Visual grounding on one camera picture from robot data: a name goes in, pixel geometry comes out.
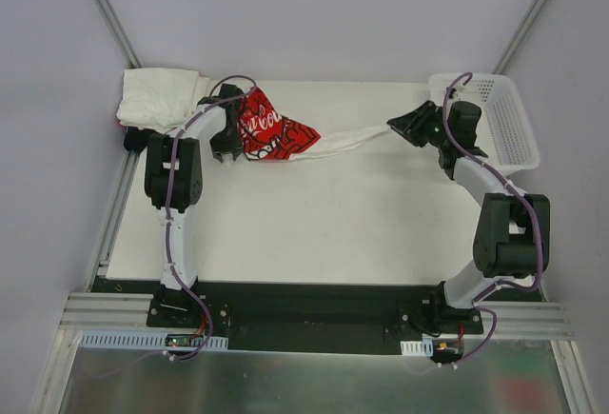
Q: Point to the white t shirt red print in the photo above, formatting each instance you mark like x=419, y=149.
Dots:
x=267, y=135

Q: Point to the aluminium frame post right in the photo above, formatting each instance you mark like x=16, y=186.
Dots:
x=520, y=35

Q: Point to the aluminium side rail right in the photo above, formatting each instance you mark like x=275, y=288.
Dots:
x=536, y=287

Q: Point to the aluminium front rail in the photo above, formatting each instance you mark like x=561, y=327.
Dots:
x=539, y=321

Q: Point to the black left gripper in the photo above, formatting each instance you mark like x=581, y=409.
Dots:
x=227, y=135

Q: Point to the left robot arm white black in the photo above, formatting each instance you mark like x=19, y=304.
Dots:
x=174, y=179

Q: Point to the white slotted cable duct right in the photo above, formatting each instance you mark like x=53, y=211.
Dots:
x=430, y=347

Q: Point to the white slotted cable duct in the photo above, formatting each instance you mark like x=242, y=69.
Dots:
x=138, y=340
x=430, y=347

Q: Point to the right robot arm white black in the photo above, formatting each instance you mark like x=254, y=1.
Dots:
x=511, y=241

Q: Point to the aluminium frame post left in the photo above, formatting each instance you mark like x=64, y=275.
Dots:
x=118, y=33

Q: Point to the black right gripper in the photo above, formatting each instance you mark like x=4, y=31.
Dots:
x=418, y=124

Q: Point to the white plastic basket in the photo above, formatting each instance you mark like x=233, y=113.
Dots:
x=504, y=131

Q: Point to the folded white t shirt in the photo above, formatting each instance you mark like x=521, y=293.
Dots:
x=160, y=99

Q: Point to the white slotted cable duct left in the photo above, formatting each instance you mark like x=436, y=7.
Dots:
x=138, y=340

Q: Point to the aluminium frame post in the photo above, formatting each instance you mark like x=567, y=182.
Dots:
x=520, y=35
x=118, y=33

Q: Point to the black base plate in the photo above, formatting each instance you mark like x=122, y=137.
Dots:
x=340, y=339

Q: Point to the folded black t shirt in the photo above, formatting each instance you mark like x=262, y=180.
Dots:
x=136, y=139

